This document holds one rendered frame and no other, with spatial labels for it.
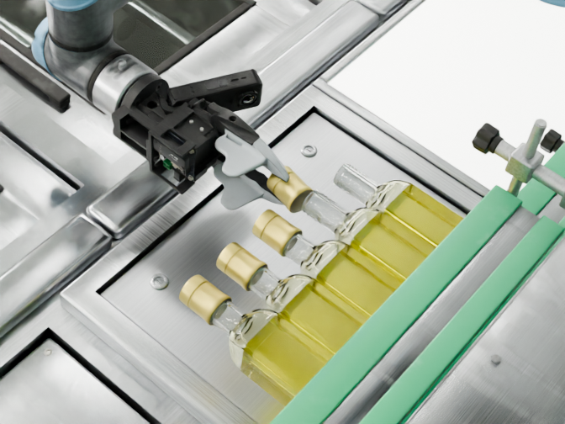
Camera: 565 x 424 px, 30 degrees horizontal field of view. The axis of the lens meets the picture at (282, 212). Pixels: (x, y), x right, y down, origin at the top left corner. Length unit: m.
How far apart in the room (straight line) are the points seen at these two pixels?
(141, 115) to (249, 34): 0.41
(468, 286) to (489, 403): 0.13
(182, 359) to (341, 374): 0.34
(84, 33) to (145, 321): 0.34
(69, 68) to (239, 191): 0.25
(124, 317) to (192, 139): 0.22
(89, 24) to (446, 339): 0.55
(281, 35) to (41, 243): 0.50
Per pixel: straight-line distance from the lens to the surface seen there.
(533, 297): 0.97
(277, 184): 1.17
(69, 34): 1.24
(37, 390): 1.24
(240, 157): 1.17
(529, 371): 0.93
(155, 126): 1.19
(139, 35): 1.59
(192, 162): 1.19
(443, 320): 0.96
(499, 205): 1.04
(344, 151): 1.40
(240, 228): 1.31
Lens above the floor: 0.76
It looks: 20 degrees up
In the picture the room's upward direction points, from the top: 54 degrees counter-clockwise
